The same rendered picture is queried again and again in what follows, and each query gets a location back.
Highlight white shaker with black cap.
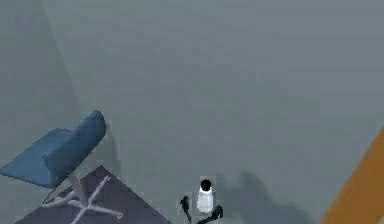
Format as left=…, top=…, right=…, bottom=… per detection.
left=196, top=178, right=215, bottom=215

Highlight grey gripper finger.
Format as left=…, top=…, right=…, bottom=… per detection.
left=195, top=204, right=224, bottom=224
left=177, top=195, right=193, bottom=224

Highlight orange wooden door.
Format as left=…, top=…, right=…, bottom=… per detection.
left=320, top=125, right=384, bottom=224

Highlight blue swivel chair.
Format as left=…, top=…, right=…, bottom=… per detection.
left=0, top=109, right=124, bottom=224

